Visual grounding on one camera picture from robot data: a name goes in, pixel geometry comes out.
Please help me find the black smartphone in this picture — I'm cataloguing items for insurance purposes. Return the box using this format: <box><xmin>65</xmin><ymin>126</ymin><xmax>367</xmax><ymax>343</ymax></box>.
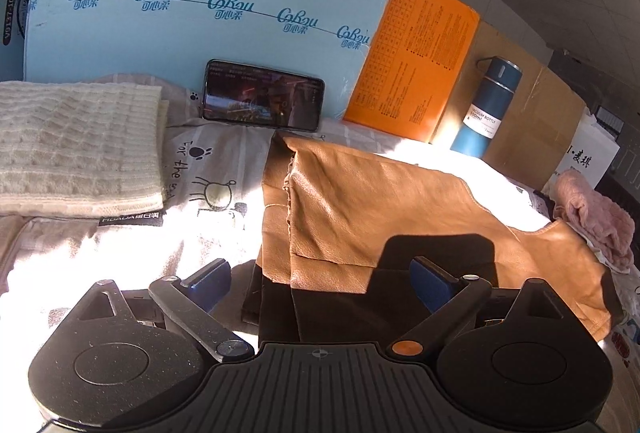
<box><xmin>201</xmin><ymin>59</ymin><xmax>324</xmax><ymax>132</ymax></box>

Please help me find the printed bed sheet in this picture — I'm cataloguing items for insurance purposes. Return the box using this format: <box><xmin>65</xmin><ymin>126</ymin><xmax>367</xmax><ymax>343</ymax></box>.
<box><xmin>0</xmin><ymin>73</ymin><xmax>640</xmax><ymax>394</ymax></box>

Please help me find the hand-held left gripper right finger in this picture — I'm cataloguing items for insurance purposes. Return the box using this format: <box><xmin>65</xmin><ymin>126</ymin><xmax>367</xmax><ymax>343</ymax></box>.
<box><xmin>391</xmin><ymin>256</ymin><xmax>561</xmax><ymax>358</ymax></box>

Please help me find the cream knitted folded cloth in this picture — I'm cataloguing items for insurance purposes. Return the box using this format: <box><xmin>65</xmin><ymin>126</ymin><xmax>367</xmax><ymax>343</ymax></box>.
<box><xmin>0</xmin><ymin>81</ymin><xmax>170</xmax><ymax>218</ymax></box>

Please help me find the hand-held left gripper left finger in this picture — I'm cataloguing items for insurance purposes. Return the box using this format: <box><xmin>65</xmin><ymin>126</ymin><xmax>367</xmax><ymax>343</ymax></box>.
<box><xmin>80</xmin><ymin>258</ymin><xmax>254</xmax><ymax>363</ymax></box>

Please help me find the brown cardboard box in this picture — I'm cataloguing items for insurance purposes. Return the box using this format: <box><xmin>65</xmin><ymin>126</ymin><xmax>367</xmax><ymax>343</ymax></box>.
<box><xmin>431</xmin><ymin>21</ymin><xmax>587</xmax><ymax>192</ymax></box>

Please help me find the orange printed box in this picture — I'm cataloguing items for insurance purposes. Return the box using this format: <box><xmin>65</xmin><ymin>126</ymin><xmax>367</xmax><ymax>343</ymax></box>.
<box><xmin>343</xmin><ymin>0</ymin><xmax>481</xmax><ymax>144</ymax></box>

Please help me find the tan leather garment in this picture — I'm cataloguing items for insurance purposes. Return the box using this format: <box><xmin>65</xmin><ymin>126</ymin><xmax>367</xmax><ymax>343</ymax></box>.
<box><xmin>241</xmin><ymin>131</ymin><xmax>624</xmax><ymax>345</ymax></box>

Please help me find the white paper bag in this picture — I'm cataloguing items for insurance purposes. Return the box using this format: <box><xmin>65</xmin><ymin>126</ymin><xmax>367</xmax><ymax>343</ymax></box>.
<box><xmin>542</xmin><ymin>113</ymin><xmax>621</xmax><ymax>194</ymax></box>

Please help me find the pink fluffy cloth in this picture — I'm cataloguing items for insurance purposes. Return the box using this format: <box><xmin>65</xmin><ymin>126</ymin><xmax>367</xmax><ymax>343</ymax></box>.
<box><xmin>552</xmin><ymin>169</ymin><xmax>636</xmax><ymax>274</ymax></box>

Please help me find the blue vacuum bottle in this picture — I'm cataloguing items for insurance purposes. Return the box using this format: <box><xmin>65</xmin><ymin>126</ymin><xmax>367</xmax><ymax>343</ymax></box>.
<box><xmin>450</xmin><ymin>55</ymin><xmax>523</xmax><ymax>159</ymax></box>

